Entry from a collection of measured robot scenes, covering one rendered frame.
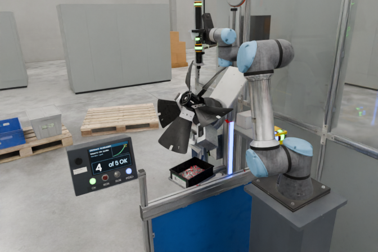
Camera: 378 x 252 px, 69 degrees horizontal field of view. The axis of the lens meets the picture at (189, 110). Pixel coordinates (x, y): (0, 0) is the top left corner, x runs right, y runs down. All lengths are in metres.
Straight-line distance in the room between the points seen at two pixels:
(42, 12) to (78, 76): 6.85
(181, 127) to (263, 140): 0.82
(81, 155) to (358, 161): 1.55
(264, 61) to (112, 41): 6.21
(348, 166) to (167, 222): 1.16
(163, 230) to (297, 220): 0.73
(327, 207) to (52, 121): 3.71
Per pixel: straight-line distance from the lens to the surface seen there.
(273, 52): 1.09
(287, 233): 1.24
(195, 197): 1.55
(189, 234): 1.71
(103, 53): 7.08
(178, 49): 9.92
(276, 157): 1.12
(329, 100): 1.95
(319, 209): 1.27
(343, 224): 2.20
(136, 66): 7.33
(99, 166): 1.20
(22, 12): 13.57
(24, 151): 4.28
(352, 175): 2.00
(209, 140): 1.76
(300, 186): 1.24
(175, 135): 1.80
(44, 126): 4.31
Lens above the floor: 1.74
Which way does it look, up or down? 19 degrees down
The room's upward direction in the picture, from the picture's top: 1 degrees counter-clockwise
